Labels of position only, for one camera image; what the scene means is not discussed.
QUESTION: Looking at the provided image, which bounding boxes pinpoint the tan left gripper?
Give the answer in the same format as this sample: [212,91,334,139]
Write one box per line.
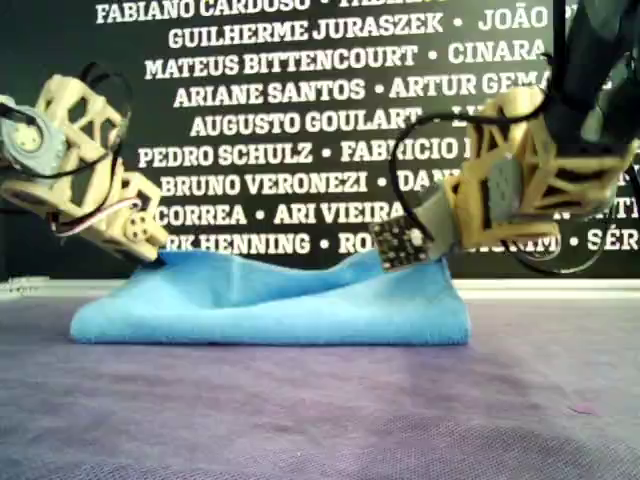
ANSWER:
[52,172,169,262]

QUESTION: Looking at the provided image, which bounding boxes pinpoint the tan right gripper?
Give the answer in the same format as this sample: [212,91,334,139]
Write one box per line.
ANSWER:
[449,164,556,246]

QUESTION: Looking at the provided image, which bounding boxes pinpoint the blue microfiber cloth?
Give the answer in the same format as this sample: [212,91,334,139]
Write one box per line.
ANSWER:
[68,248,474,349]

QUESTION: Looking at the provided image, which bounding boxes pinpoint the black banner with white names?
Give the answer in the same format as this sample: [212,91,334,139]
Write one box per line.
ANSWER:
[0,0,640,281]

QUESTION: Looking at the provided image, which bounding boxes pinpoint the purple fabric table mat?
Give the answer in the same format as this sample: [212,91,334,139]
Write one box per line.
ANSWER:
[0,294,640,480]

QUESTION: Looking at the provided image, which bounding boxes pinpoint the black wrist camera circuit board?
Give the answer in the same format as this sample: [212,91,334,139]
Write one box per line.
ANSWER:
[367,192,464,273]

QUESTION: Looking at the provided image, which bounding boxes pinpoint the aluminium frame rail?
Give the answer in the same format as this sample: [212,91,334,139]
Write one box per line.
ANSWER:
[0,277,640,301]

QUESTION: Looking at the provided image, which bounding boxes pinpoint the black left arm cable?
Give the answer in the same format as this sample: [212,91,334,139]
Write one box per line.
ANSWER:
[0,62,136,181]

